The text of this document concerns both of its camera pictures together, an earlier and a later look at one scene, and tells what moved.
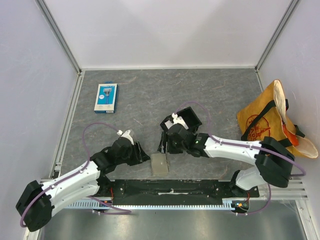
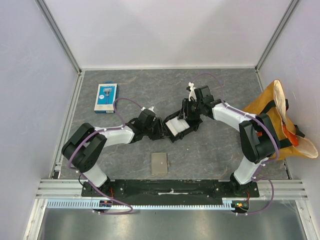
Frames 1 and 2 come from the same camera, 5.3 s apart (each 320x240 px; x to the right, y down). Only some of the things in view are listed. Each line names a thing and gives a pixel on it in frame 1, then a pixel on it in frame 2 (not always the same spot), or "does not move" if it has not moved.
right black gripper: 165,142 to 188,113
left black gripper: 140,156 to 162,131
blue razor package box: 106,98 does not move
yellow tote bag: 266,117 does not move
